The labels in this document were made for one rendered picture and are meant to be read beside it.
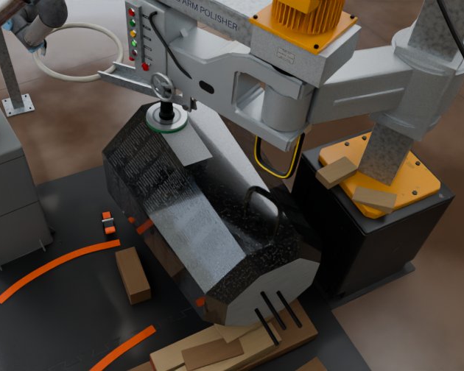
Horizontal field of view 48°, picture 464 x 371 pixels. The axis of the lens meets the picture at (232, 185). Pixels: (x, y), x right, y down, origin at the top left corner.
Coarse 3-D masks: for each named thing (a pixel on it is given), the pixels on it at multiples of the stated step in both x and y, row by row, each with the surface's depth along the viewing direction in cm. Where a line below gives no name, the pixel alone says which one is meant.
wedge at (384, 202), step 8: (360, 192) 259; (368, 192) 259; (376, 192) 258; (384, 192) 258; (352, 200) 257; (360, 200) 256; (368, 200) 255; (376, 200) 254; (384, 200) 254; (392, 200) 253; (376, 208) 254; (384, 208) 252; (392, 208) 250
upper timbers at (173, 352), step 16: (192, 336) 266; (208, 336) 267; (240, 336) 269; (256, 336) 269; (160, 352) 259; (176, 352) 260; (256, 352) 263; (160, 368) 254; (176, 368) 258; (208, 368) 256; (224, 368) 257
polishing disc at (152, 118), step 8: (160, 104) 274; (152, 112) 270; (176, 112) 271; (184, 112) 272; (152, 120) 266; (160, 120) 266; (176, 120) 267; (184, 120) 268; (160, 128) 262; (168, 128) 263; (176, 128) 264
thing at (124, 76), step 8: (120, 64) 277; (104, 72) 273; (120, 72) 280; (128, 72) 277; (104, 80) 275; (112, 80) 270; (120, 80) 266; (128, 80) 262; (136, 80) 270; (144, 80) 269; (128, 88) 265; (136, 88) 261; (144, 88) 256; (176, 88) 259; (168, 96) 248; (176, 96) 244; (176, 104) 248; (192, 104) 240
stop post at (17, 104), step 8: (0, 32) 341; (0, 40) 345; (0, 48) 349; (0, 56) 353; (8, 56) 356; (0, 64) 358; (8, 64) 360; (8, 72) 365; (8, 80) 369; (16, 80) 373; (8, 88) 374; (16, 88) 377; (16, 96) 382; (24, 96) 399; (8, 104) 392; (16, 104) 387; (24, 104) 393; (8, 112) 386; (16, 112) 387; (24, 112) 388
